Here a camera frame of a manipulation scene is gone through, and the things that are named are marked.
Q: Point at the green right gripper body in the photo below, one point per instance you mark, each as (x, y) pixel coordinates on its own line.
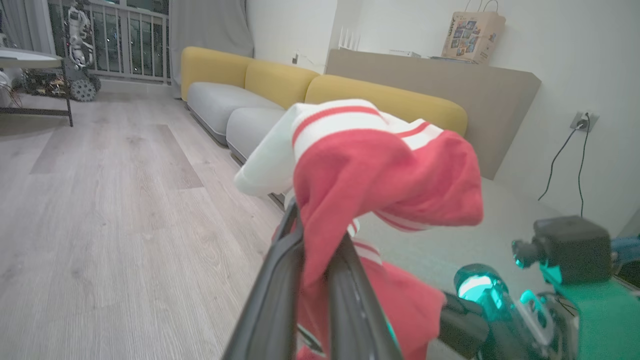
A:
(600, 325)

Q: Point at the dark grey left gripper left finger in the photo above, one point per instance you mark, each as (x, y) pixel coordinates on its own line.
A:
(277, 300)

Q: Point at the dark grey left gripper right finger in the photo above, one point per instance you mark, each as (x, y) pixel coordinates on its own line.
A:
(355, 315)

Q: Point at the red and white garment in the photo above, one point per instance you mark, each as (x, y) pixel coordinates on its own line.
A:
(380, 170)

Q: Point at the grey sofa seat cushion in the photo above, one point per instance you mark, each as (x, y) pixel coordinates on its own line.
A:
(252, 130)
(220, 102)

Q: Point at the yellow sofa back cushion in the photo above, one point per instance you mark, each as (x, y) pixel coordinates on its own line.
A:
(280, 82)
(212, 65)
(400, 100)

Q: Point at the flat white box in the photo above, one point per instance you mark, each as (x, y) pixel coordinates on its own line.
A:
(405, 53)

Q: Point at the white wifi router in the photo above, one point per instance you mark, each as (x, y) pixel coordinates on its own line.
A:
(348, 41)

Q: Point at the grey curtain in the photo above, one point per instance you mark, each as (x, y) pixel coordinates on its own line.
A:
(210, 35)

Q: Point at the white window railing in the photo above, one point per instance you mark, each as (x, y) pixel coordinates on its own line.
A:
(130, 45)

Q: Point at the brown printed paper bag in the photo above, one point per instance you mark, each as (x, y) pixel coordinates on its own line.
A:
(472, 37)

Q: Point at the white wheeled background robot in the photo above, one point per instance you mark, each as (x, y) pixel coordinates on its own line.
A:
(80, 50)

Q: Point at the black-legged side table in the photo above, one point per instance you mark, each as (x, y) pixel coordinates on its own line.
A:
(30, 60)

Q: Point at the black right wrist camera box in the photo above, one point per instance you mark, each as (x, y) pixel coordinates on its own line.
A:
(575, 247)

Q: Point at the grey wall socket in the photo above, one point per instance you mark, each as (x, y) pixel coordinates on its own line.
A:
(585, 121)

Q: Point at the small wall plug adapter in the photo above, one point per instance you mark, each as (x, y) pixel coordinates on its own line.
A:
(295, 58)

